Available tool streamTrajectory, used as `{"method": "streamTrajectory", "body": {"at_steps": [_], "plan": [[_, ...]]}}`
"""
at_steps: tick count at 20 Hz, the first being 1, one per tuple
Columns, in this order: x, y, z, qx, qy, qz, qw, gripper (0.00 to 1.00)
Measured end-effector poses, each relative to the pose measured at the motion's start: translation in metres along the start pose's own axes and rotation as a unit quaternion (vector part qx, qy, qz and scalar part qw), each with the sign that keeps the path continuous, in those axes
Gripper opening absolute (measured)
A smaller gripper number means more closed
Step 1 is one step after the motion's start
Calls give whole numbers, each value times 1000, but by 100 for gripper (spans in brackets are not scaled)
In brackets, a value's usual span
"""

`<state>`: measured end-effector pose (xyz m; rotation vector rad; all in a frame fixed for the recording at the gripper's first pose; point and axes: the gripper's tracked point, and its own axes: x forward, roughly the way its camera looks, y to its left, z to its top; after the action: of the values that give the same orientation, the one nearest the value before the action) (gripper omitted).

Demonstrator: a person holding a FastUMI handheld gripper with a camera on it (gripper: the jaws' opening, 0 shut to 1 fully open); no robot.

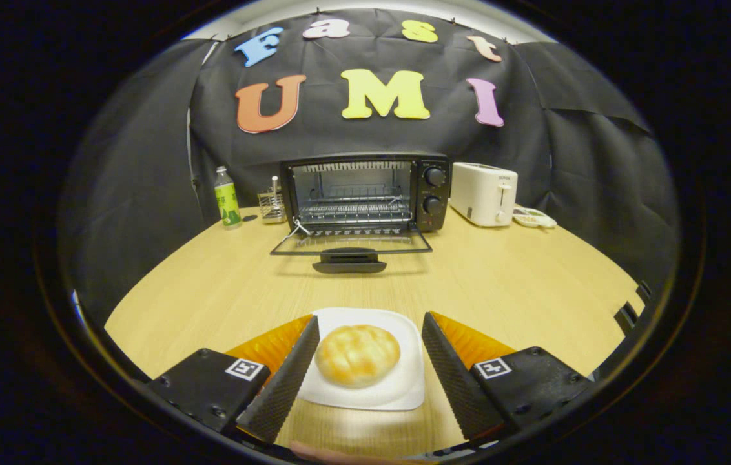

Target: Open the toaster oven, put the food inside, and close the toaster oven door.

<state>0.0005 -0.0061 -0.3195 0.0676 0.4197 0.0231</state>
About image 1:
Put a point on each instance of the white slot toaster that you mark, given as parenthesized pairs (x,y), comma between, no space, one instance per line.
(478,194)

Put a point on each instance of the white square plate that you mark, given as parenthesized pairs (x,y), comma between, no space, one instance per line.
(404,387)

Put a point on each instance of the round golden bread bun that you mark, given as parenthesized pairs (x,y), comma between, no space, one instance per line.
(358,355)

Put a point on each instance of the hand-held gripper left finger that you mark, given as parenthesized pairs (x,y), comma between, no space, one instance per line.
(285,387)

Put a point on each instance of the black toaster oven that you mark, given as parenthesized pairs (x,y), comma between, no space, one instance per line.
(433,190)

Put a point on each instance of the green label drink bottle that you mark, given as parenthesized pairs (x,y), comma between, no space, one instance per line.
(228,200)

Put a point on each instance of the small white snack dish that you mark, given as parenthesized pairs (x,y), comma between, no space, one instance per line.
(533,218)

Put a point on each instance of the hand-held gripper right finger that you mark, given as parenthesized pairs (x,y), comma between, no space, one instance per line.
(456,381)

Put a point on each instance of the black chair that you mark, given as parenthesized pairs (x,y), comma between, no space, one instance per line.
(626,318)

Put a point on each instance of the black backdrop cloth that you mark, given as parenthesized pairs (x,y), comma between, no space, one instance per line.
(365,135)

